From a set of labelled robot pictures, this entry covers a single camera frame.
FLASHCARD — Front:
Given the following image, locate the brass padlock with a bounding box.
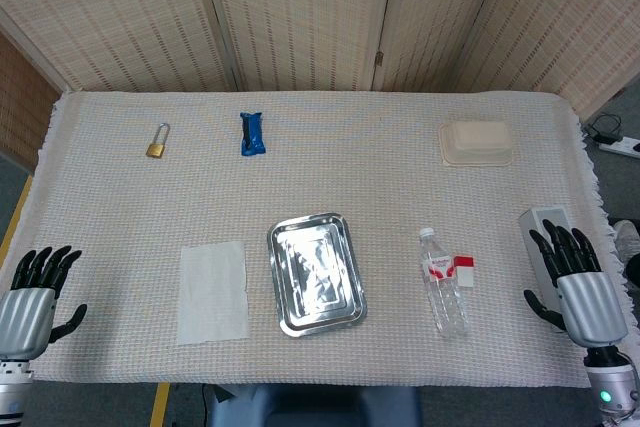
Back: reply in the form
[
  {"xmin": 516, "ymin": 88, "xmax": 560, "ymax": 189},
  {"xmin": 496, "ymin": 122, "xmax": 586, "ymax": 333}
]
[{"xmin": 145, "ymin": 122, "xmax": 171, "ymax": 160}]

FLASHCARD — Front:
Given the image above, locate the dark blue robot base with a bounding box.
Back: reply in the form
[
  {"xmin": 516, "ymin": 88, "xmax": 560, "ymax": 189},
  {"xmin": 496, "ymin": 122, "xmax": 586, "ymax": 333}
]
[{"xmin": 207, "ymin": 384, "xmax": 424, "ymax": 427}]

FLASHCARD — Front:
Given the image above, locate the beige woven folding screen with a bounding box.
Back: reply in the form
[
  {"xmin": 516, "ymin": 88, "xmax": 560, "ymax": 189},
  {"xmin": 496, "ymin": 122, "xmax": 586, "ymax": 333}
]
[{"xmin": 0, "ymin": 0, "xmax": 640, "ymax": 118}]

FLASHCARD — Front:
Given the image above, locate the white paper napkin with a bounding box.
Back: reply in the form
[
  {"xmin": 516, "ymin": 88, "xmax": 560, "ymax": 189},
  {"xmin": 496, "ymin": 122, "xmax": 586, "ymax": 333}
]
[{"xmin": 175, "ymin": 240, "xmax": 251, "ymax": 347}]

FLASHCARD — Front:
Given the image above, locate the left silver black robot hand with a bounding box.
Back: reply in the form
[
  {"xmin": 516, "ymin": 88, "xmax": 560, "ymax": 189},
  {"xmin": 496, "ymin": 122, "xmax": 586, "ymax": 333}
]
[{"xmin": 0, "ymin": 245, "xmax": 88, "ymax": 361}]

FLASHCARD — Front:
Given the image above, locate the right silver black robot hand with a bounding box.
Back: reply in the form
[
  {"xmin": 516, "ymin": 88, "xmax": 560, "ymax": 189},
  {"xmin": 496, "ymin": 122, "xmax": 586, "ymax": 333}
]
[{"xmin": 523, "ymin": 219, "xmax": 629, "ymax": 349}]

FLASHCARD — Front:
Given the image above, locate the white shoe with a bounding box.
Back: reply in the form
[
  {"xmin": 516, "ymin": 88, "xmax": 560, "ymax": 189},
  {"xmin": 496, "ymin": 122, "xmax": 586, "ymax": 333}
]
[{"xmin": 613, "ymin": 219, "xmax": 640, "ymax": 268}]

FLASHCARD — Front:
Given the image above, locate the small red white box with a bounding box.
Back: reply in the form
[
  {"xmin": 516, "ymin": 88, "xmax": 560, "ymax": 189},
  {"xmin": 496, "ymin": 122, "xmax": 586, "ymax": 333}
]
[{"xmin": 452, "ymin": 255, "xmax": 475, "ymax": 289}]

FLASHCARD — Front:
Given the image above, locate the clear plastic water bottle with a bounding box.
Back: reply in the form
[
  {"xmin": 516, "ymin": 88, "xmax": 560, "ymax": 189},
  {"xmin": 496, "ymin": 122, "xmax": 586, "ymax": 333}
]
[{"xmin": 418, "ymin": 227, "xmax": 470, "ymax": 337}]

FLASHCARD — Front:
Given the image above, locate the grey white power strip box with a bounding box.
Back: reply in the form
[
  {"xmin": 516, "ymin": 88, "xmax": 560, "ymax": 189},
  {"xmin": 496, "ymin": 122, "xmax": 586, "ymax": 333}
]
[{"xmin": 517, "ymin": 205, "xmax": 571, "ymax": 321}]

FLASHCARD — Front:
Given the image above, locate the blue snack packet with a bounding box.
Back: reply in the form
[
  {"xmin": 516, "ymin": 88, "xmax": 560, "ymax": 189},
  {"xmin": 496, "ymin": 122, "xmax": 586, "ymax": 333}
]
[{"xmin": 239, "ymin": 111, "xmax": 268, "ymax": 157}]

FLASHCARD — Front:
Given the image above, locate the cream woven tablecloth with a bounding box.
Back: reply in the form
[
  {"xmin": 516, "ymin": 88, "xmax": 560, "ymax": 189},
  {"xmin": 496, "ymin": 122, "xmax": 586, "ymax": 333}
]
[{"xmin": 0, "ymin": 90, "xmax": 632, "ymax": 389}]

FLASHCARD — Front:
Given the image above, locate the white floor power strip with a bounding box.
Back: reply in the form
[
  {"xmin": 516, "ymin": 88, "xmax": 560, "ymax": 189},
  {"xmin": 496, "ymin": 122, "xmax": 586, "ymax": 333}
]
[{"xmin": 598, "ymin": 135, "xmax": 640, "ymax": 157}]

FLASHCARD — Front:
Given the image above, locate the beige plastic food container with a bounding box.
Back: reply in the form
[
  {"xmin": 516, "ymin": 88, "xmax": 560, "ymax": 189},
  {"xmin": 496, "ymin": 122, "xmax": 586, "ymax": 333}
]
[{"xmin": 438, "ymin": 119, "xmax": 516, "ymax": 167}]

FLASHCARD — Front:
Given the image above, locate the brown woven panel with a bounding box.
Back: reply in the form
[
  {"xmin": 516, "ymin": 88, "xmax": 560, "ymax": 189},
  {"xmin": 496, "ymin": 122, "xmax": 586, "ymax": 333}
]
[{"xmin": 0, "ymin": 31, "xmax": 61, "ymax": 168}]

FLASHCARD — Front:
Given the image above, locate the shiny metal tray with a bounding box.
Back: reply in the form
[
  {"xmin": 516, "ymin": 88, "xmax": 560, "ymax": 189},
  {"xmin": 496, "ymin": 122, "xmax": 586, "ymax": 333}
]
[{"xmin": 266, "ymin": 211, "xmax": 369, "ymax": 338}]

